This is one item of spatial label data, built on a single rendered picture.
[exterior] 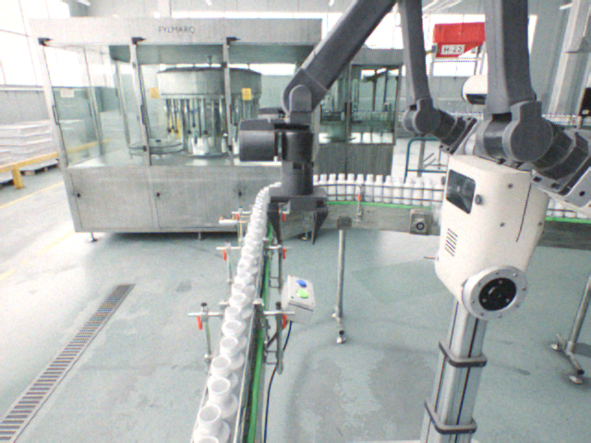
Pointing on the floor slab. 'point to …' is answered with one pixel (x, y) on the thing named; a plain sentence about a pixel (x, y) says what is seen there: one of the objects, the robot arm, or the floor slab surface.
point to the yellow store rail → (24, 166)
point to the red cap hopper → (451, 37)
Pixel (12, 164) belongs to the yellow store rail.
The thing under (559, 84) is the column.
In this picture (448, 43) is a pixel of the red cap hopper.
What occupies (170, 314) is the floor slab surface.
